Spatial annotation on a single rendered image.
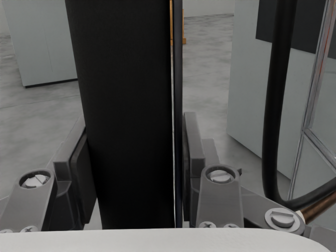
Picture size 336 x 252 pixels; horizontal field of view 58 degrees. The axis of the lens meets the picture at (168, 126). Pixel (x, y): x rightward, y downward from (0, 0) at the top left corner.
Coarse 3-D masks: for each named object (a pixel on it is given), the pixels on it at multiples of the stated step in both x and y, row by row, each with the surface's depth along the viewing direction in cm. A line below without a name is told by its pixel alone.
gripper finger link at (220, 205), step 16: (208, 176) 10; (224, 176) 10; (208, 192) 9; (224, 192) 9; (240, 192) 9; (208, 208) 8; (224, 208) 8; (240, 208) 8; (208, 224) 8; (224, 224) 8; (240, 224) 8
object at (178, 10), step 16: (176, 0) 9; (176, 16) 9; (176, 32) 10; (176, 48) 10; (176, 64) 10; (176, 80) 10; (176, 96) 11; (176, 112) 11; (176, 128) 11; (176, 144) 12; (176, 160) 12; (176, 176) 12; (176, 192) 13; (176, 208) 13; (176, 224) 13
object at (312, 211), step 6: (324, 198) 27; (330, 198) 27; (312, 204) 26; (318, 204) 26; (324, 204) 26; (330, 204) 27; (300, 210) 25; (306, 210) 25; (312, 210) 26; (318, 210) 26; (324, 210) 26; (306, 216) 25; (312, 216) 25; (306, 222) 25
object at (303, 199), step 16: (288, 0) 14; (288, 16) 14; (288, 32) 15; (272, 48) 16; (288, 48) 15; (272, 64) 16; (272, 80) 16; (272, 96) 16; (272, 112) 17; (272, 128) 17; (272, 144) 18; (272, 160) 18; (272, 176) 19; (272, 192) 20; (320, 192) 25
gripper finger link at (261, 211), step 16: (192, 112) 13; (192, 128) 12; (192, 144) 11; (208, 144) 12; (192, 160) 10; (208, 160) 11; (192, 176) 10; (192, 192) 10; (192, 208) 10; (256, 208) 9; (272, 208) 9; (288, 208) 9; (192, 224) 10; (256, 224) 8; (272, 224) 8; (288, 224) 8
